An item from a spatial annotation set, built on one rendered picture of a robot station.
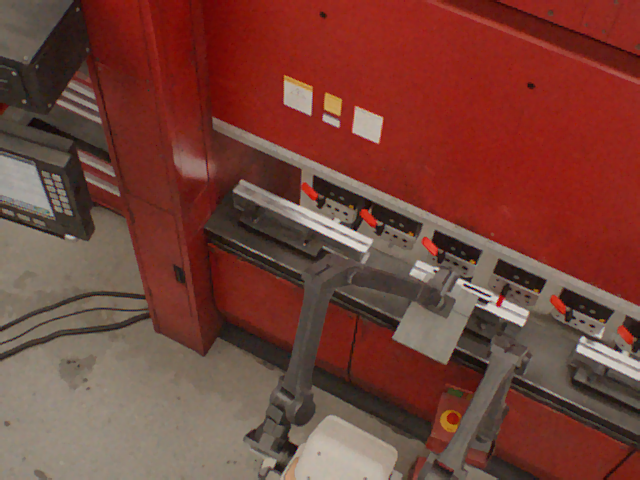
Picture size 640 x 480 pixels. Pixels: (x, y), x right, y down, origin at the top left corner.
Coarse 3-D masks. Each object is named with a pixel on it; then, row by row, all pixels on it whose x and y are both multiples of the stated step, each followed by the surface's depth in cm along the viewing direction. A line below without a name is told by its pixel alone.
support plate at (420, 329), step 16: (416, 304) 276; (464, 304) 276; (416, 320) 273; (432, 320) 273; (448, 320) 273; (464, 320) 273; (400, 336) 270; (416, 336) 270; (432, 336) 270; (448, 336) 270; (432, 352) 267; (448, 352) 267
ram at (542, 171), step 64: (256, 0) 219; (320, 0) 209; (384, 0) 199; (448, 0) 194; (256, 64) 239; (320, 64) 226; (384, 64) 215; (448, 64) 205; (512, 64) 195; (576, 64) 187; (256, 128) 262; (320, 128) 247; (384, 128) 233; (448, 128) 221; (512, 128) 210; (576, 128) 201; (384, 192) 256; (448, 192) 241; (512, 192) 228; (576, 192) 217; (576, 256) 236
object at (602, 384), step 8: (576, 368) 279; (584, 368) 277; (576, 376) 275; (584, 376) 276; (600, 376) 276; (584, 384) 275; (592, 384) 274; (600, 384) 274; (608, 384) 274; (616, 384) 275; (600, 392) 274; (608, 392) 273; (616, 392) 273; (624, 392) 273; (632, 392) 273; (616, 400) 273; (624, 400) 272; (632, 400) 272; (632, 408) 272
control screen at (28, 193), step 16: (0, 160) 232; (16, 160) 230; (0, 176) 240; (16, 176) 237; (32, 176) 234; (0, 192) 248; (16, 192) 244; (32, 192) 241; (32, 208) 249; (48, 208) 246
